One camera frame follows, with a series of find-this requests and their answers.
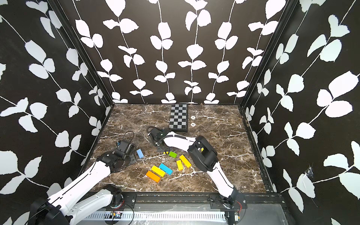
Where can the cyan block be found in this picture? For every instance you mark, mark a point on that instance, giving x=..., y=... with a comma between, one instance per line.
x=166, y=169

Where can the small yellow block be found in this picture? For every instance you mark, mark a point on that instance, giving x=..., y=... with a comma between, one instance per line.
x=179, y=165

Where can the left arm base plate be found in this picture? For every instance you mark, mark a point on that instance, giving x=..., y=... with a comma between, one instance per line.
x=123, y=199

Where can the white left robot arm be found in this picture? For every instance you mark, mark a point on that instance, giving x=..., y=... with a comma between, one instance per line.
x=67, y=206

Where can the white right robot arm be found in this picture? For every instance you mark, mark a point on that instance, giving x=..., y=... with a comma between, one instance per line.
x=203, y=155

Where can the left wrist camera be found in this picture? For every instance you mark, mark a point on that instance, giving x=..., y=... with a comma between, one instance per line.
x=125, y=147

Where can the long yellow block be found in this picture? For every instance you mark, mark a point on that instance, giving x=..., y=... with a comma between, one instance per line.
x=185, y=161

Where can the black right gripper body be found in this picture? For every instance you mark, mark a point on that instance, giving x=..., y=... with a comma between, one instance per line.
x=160, y=149

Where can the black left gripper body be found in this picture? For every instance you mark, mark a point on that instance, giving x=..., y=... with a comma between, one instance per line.
x=130, y=160

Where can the light blue block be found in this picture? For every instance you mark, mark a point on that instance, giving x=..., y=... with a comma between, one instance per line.
x=140, y=153

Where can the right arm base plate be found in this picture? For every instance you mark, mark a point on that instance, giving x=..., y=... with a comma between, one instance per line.
x=233, y=203

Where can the white perforated rail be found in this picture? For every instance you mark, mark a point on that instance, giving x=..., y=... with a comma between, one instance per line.
x=208, y=216

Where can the green block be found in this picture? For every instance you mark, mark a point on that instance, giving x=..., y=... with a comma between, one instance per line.
x=172, y=154

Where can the yellow block beside orange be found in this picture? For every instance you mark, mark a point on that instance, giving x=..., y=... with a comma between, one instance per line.
x=158, y=171

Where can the checkered board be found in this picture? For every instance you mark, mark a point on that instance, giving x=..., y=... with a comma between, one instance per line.
x=179, y=117

